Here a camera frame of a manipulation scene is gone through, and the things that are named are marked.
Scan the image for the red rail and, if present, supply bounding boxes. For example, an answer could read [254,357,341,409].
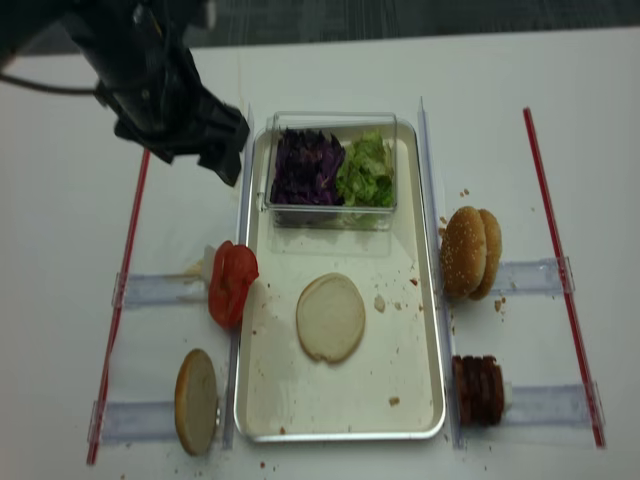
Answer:
[86,149,150,467]
[523,107,607,450]

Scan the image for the purple cabbage shreds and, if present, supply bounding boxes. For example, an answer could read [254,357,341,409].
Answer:
[270,129,346,206]

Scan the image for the bun half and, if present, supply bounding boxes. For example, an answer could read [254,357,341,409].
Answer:
[296,272,366,364]
[174,348,218,456]

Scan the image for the clear track bun bottom lane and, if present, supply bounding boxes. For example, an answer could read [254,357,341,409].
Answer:
[87,401,178,445]

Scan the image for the red rail right side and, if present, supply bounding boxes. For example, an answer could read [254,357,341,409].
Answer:
[523,107,607,450]

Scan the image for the metal tray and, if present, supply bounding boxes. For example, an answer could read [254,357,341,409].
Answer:
[234,122,446,442]

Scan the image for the clear long rail left side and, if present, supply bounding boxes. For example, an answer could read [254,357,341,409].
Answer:
[222,107,257,450]

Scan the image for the brown meat patties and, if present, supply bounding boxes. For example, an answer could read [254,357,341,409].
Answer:
[452,355,505,426]

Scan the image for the red tomato slices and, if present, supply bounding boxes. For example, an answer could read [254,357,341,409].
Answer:
[208,241,259,329]

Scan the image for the sesame bun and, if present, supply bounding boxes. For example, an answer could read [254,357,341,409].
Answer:
[469,209,502,301]
[440,206,487,299]

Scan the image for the white crumb piece on tray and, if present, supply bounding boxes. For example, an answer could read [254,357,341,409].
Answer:
[374,295,386,313]

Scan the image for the sesame bun top inner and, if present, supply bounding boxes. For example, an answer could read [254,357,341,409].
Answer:
[469,209,502,301]

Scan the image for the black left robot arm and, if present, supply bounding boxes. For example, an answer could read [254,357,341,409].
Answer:
[1,1,249,186]

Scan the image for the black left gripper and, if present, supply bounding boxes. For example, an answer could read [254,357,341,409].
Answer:
[94,0,251,187]

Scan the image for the black cable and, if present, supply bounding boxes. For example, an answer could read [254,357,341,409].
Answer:
[0,72,101,96]

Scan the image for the clear track bun lane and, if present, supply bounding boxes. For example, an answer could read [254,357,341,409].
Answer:
[87,401,178,445]
[491,257,575,296]

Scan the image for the sesame bun top outer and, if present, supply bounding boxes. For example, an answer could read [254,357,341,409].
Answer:
[440,206,487,299]

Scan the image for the clear track tomato lane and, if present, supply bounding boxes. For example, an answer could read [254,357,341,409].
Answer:
[111,273,208,309]

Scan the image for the clear track bun top lane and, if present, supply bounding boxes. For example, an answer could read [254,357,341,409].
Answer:
[491,257,575,296]

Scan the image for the red rail left side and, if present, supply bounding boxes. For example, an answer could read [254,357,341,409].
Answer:
[86,149,150,467]

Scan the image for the green lettuce shreds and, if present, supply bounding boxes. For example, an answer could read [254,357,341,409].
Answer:
[336,131,394,208]

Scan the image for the white pusher block patty lane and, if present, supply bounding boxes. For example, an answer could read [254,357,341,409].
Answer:
[502,381,513,414]

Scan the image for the clear track patty lane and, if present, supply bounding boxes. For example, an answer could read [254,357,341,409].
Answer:
[503,384,591,428]

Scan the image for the standing bun bottom half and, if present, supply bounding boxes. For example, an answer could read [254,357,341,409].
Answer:
[174,348,218,456]

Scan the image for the clear plastic salad container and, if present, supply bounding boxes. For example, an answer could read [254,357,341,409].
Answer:
[263,111,398,231]

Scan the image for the white pusher block tomato lane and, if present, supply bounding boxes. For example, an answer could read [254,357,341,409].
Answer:
[200,245,216,284]

